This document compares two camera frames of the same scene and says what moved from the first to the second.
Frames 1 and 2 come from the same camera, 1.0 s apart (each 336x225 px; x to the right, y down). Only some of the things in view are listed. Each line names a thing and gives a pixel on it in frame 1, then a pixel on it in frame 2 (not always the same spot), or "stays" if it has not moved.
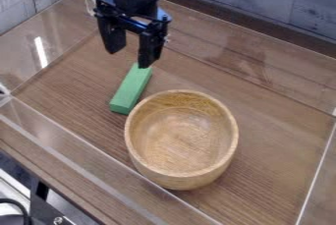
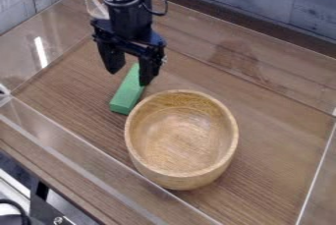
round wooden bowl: [183, 136] stays
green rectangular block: [130, 89] stays
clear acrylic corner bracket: [90, 0] stays
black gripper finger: [114, 32] → [114, 57]
